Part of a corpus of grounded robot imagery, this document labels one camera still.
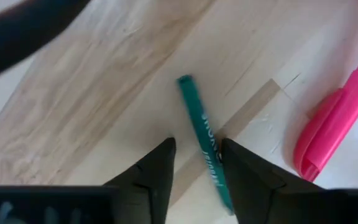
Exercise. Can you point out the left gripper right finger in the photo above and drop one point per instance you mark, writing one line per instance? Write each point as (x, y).
(259, 186)

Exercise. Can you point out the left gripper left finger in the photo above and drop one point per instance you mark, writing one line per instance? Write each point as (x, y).
(157, 174)

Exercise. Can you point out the dark green marker white print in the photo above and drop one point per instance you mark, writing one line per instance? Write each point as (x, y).
(197, 118)

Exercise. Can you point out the pink highlighter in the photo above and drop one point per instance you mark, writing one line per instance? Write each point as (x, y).
(328, 133)

